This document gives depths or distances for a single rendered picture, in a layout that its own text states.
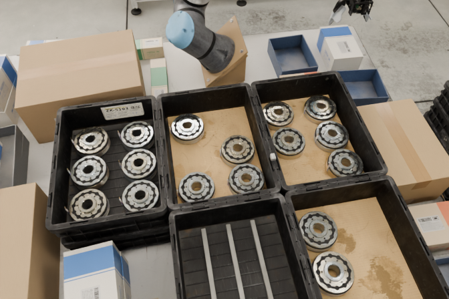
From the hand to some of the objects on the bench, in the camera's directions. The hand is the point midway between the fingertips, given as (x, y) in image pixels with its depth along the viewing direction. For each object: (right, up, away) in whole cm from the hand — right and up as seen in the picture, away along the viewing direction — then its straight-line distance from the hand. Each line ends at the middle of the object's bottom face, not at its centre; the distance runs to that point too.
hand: (347, 22), depth 147 cm
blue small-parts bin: (+3, -28, +2) cm, 29 cm away
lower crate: (-80, -62, -23) cm, 104 cm away
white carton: (0, -11, +15) cm, 18 cm away
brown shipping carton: (+7, -54, -17) cm, 57 cm away
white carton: (-79, -90, -43) cm, 127 cm away
